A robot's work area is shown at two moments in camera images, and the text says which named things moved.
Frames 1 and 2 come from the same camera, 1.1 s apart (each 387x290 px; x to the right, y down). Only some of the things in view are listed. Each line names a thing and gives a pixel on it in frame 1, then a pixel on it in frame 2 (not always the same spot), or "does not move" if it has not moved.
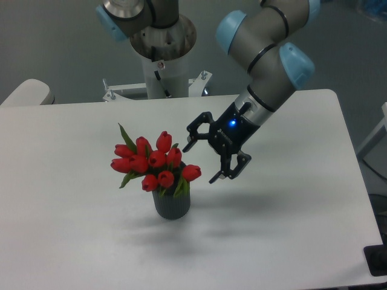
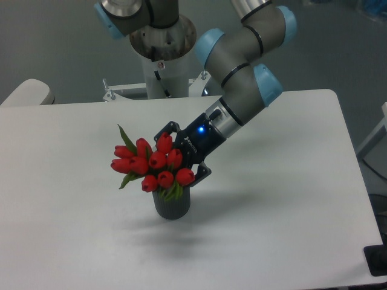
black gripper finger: [243, 160] to [203, 171]
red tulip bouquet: [161, 166] does not move
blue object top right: [375, 7] does not move
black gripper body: [230, 131] to [197, 140]
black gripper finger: [205, 117] to [171, 127]
